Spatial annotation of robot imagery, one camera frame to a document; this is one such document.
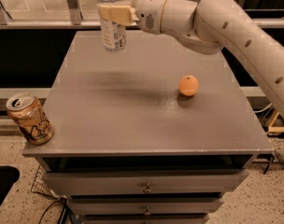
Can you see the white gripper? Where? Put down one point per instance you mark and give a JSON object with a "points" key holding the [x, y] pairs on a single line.
{"points": [[149, 11]]}

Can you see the clear plastic water bottle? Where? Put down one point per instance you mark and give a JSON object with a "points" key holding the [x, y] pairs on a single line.
{"points": [[113, 34]]}

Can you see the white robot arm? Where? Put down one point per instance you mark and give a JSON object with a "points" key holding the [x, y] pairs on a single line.
{"points": [[207, 27]]}

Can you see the orange soda can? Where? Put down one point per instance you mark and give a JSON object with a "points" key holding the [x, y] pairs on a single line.
{"points": [[28, 113]]}

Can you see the orange fruit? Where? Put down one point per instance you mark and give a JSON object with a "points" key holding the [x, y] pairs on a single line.
{"points": [[188, 85]]}

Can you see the grey drawer cabinet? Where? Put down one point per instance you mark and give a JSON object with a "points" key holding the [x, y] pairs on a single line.
{"points": [[123, 112]]}

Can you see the top drawer with knob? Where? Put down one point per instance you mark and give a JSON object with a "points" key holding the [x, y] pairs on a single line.
{"points": [[128, 183]]}

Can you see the drawer with knob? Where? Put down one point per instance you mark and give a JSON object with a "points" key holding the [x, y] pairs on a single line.
{"points": [[128, 183], [145, 207]]}

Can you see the yellow wooden stand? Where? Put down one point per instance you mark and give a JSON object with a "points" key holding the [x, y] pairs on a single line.
{"points": [[275, 123]]}

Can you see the black chair seat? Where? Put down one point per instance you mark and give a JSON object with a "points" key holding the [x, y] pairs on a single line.
{"points": [[8, 177]]}

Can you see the metal railing frame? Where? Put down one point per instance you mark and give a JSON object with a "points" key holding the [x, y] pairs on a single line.
{"points": [[43, 14]]}

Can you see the wire basket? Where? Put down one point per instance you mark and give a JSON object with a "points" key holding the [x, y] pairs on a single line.
{"points": [[40, 187]]}

